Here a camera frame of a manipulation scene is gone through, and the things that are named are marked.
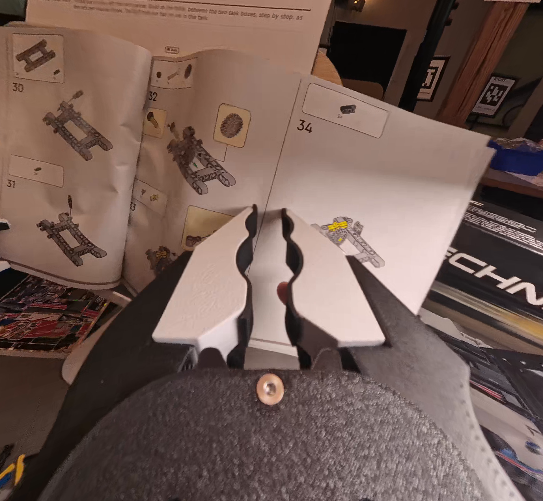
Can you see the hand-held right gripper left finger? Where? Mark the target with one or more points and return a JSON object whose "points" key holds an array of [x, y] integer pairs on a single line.
{"points": [[208, 293]]}

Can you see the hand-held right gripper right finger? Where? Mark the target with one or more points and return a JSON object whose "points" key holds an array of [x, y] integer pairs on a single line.
{"points": [[331, 297]]}

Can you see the lego instruction booklet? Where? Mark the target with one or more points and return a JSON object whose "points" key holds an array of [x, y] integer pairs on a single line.
{"points": [[381, 170]]}

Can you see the black lego set box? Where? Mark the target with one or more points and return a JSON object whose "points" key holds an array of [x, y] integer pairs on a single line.
{"points": [[500, 276]]}

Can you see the blue and yellow lego part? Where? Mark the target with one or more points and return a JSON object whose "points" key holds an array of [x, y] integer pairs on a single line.
{"points": [[12, 473]]}

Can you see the colourful printed leaflet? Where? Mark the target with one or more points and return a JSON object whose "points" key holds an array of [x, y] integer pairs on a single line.
{"points": [[42, 314]]}

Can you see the tan rounded wooden board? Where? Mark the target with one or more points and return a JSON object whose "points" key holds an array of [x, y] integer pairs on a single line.
{"points": [[326, 71]]}

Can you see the blue plastic bin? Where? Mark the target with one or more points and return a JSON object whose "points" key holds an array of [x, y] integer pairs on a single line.
{"points": [[517, 162]]}

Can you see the black and white marker tag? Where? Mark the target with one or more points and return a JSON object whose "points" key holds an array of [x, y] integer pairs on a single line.
{"points": [[432, 79], [494, 96]]}

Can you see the dark panel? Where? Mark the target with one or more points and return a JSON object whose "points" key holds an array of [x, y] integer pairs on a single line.
{"points": [[365, 51]]}

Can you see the wooden post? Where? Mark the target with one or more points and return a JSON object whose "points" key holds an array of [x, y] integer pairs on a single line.
{"points": [[479, 64]]}

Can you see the dark metal post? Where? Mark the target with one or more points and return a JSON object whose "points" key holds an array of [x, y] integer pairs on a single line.
{"points": [[436, 30]]}

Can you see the wall lamp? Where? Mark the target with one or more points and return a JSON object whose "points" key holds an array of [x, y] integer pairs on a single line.
{"points": [[357, 2]]}

